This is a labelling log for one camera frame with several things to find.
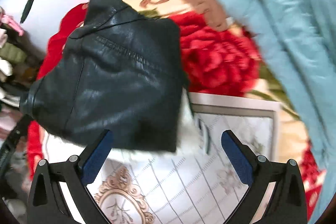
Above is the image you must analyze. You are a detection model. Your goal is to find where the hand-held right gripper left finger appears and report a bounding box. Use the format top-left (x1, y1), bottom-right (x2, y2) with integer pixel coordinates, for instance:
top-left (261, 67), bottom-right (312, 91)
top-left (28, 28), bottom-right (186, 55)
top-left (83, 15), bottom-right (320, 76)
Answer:
top-left (27, 130), bottom-right (114, 224)

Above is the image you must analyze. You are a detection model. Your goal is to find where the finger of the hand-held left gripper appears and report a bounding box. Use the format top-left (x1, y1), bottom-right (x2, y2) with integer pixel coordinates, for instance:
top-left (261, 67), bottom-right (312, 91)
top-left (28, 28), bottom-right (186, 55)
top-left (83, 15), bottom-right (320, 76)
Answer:
top-left (0, 114), bottom-right (33, 161)

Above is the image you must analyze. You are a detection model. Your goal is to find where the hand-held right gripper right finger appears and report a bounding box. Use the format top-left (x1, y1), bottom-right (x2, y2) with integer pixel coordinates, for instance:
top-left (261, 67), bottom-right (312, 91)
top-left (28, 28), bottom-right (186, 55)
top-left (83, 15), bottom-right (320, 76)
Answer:
top-left (221, 131), bottom-right (308, 224)

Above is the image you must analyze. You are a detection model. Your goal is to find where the black leather jacket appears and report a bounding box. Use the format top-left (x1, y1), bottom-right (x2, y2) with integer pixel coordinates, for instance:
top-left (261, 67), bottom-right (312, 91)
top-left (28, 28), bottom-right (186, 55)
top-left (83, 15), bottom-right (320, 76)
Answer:
top-left (19, 0), bottom-right (190, 153)

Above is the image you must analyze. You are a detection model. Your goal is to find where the cluttered clothes rack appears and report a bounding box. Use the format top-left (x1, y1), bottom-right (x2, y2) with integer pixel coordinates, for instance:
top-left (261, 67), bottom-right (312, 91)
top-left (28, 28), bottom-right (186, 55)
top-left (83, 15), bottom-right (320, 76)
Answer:
top-left (0, 6), bottom-right (45, 203)

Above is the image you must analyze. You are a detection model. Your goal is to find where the dark green striped-cuff garment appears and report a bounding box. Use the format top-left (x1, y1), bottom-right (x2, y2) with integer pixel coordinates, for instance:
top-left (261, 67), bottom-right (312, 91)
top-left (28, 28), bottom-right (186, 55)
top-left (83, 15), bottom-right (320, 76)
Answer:
top-left (197, 118), bottom-right (212, 155)

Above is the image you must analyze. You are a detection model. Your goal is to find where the white fleece folded garment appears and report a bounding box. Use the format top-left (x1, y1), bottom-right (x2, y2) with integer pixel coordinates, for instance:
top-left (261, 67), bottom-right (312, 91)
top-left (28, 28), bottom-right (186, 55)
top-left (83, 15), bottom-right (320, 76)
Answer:
top-left (177, 90), bottom-right (201, 155)

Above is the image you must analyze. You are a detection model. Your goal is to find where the white diamond-pattern floral mat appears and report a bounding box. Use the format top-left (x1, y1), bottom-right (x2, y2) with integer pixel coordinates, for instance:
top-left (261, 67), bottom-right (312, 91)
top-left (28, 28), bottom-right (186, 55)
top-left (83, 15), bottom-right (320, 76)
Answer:
top-left (46, 92), bottom-right (282, 224)

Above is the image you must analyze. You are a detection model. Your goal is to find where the olive green puffer jacket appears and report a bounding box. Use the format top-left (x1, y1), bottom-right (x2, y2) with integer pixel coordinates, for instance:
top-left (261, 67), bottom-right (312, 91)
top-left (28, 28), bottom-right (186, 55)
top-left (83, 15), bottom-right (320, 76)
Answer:
top-left (0, 43), bottom-right (28, 64)

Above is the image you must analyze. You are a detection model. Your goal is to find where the red floral blanket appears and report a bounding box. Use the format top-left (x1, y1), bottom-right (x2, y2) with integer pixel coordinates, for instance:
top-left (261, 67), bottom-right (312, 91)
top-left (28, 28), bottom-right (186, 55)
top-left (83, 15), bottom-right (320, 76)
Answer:
top-left (26, 0), bottom-right (328, 219)

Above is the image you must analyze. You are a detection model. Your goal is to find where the pink garment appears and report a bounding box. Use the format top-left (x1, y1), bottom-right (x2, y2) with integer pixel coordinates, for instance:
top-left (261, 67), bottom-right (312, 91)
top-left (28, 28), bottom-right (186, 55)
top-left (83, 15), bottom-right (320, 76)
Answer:
top-left (0, 6), bottom-right (25, 37)

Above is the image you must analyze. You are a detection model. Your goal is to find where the light blue quilt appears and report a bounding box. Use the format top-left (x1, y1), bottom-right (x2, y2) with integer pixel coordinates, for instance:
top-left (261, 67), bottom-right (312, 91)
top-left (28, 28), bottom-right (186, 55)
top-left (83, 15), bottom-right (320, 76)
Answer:
top-left (213, 0), bottom-right (335, 224)

